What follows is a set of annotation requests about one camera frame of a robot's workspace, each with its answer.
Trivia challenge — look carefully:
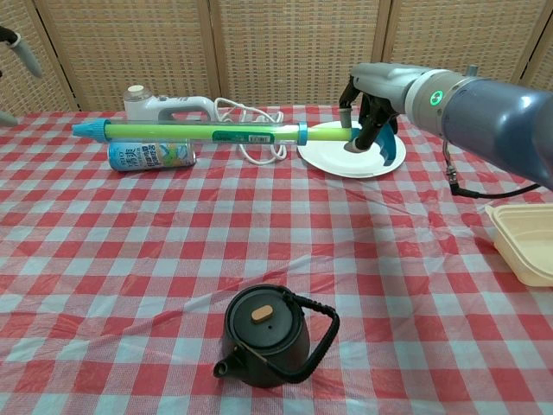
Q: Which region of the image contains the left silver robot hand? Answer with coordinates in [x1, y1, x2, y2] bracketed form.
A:
[0, 25, 44, 127]

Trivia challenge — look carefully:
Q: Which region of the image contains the green blue water pump toy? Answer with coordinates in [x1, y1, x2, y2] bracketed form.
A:
[71, 119, 397, 168]

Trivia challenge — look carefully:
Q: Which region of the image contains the white electric hand mixer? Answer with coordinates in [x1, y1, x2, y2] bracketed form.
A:
[123, 84, 216, 125]

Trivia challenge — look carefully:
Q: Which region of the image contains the white mixer power cord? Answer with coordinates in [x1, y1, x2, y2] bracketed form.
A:
[213, 97, 289, 166]

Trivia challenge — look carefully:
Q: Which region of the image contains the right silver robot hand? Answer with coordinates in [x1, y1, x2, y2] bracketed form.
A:
[338, 62, 416, 155]

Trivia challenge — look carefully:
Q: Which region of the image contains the woven bamboo folding screen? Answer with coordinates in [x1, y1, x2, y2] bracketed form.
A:
[0, 0, 553, 126]

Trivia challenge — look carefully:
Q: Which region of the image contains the black cast iron teapot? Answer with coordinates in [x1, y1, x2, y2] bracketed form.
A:
[212, 284, 341, 389]

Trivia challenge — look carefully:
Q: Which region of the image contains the blue beverage can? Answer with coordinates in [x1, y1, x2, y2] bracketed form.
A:
[106, 138, 198, 173]

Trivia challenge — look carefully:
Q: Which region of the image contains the red white checkered tablecloth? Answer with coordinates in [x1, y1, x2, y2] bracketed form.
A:
[0, 103, 553, 415]

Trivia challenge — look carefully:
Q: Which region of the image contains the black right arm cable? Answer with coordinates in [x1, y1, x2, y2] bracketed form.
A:
[442, 137, 541, 199]

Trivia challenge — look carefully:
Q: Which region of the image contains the beige plastic food container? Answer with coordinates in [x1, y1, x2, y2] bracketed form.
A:
[484, 203, 553, 287]

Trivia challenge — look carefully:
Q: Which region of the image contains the white round plate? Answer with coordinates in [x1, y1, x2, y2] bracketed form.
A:
[296, 120, 408, 179]

